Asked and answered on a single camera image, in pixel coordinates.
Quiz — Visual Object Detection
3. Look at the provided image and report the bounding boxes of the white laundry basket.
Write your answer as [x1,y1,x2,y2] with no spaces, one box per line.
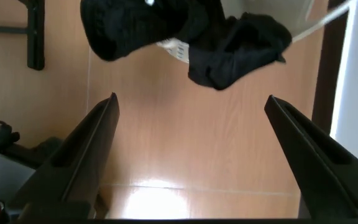
[156,0,354,65]

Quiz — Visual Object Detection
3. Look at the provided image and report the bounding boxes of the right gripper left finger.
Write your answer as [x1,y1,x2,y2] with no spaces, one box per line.
[8,92,121,219]

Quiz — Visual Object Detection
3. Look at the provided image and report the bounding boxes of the black clothes rack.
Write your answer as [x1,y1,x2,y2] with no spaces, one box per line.
[0,0,46,71]

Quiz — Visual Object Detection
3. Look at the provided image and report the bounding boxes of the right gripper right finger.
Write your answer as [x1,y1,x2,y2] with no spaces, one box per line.
[264,95,358,219]

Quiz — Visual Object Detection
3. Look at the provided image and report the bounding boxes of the black shorts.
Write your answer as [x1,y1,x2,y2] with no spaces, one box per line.
[80,0,226,62]

